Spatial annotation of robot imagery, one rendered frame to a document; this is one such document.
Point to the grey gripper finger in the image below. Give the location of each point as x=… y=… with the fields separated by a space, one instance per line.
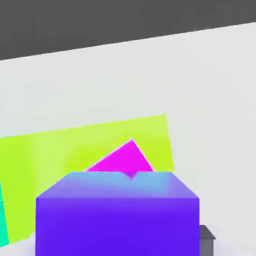
x=206 y=242

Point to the small purple cube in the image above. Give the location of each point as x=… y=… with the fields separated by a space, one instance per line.
x=117 y=224

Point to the small magenta cube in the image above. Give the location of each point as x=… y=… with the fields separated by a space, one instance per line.
x=126 y=160

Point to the large yellow-green box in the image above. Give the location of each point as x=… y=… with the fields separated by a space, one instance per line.
x=60 y=156

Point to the large turquoise box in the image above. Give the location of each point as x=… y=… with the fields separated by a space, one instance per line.
x=3 y=222

